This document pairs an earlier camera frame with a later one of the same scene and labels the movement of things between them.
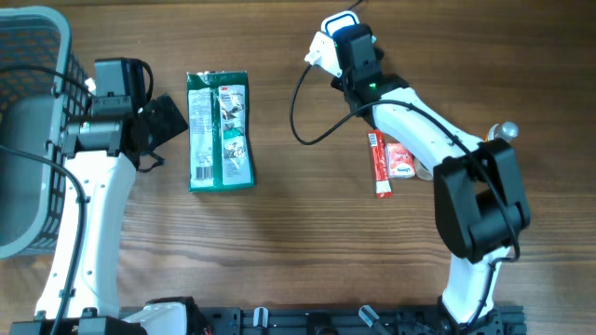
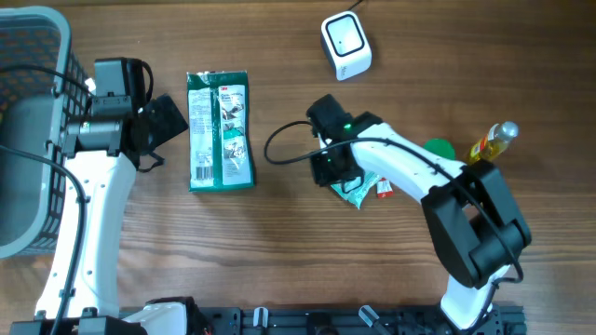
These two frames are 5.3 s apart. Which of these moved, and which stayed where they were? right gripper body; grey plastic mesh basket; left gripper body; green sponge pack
Moved: right gripper body
Stayed: green sponge pack; left gripper body; grey plastic mesh basket
